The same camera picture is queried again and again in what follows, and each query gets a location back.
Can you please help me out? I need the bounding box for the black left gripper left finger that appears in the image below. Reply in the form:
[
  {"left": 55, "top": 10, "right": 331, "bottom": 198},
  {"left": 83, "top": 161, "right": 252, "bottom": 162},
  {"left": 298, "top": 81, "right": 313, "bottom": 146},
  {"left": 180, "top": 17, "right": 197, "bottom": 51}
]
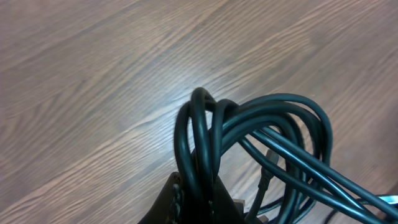
[{"left": 138, "top": 172, "right": 183, "bottom": 224}]

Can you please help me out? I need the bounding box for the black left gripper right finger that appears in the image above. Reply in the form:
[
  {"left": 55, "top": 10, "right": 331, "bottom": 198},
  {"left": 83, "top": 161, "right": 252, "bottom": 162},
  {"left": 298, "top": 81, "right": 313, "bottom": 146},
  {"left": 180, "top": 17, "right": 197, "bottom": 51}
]
[{"left": 213, "top": 177, "right": 245, "bottom": 224}]

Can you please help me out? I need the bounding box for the black cable bundle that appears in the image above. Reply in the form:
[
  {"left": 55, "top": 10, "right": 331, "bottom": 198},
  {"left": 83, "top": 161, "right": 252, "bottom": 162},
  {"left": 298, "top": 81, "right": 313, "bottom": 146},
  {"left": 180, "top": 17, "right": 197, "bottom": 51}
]
[{"left": 173, "top": 86, "right": 398, "bottom": 224}]

